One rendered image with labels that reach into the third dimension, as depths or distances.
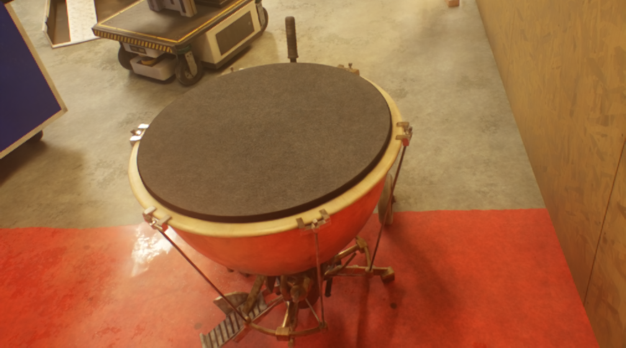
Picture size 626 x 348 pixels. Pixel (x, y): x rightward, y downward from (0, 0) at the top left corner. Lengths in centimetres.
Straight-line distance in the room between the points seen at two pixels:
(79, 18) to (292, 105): 320
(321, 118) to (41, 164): 199
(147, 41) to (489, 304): 223
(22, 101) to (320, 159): 197
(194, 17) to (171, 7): 22
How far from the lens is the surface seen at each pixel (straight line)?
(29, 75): 302
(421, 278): 206
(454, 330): 195
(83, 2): 470
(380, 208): 210
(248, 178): 129
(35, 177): 308
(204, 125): 151
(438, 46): 338
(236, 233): 120
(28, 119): 305
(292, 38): 176
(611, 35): 166
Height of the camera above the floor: 162
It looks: 38 degrees down
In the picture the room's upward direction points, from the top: 9 degrees counter-clockwise
